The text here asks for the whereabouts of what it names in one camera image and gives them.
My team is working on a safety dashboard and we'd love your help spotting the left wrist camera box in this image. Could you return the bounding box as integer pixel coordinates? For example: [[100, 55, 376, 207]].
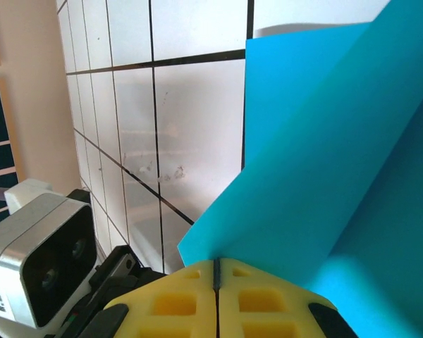
[[0, 178, 99, 330]]

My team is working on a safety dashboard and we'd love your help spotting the blue paper sheet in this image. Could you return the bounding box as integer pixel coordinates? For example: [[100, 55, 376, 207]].
[[177, 0, 423, 338]]

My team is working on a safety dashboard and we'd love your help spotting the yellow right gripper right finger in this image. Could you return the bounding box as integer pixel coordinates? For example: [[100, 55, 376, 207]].
[[216, 258, 357, 338]]

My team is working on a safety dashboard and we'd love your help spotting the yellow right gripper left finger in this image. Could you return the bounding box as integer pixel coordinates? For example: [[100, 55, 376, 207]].
[[80, 258, 219, 338]]

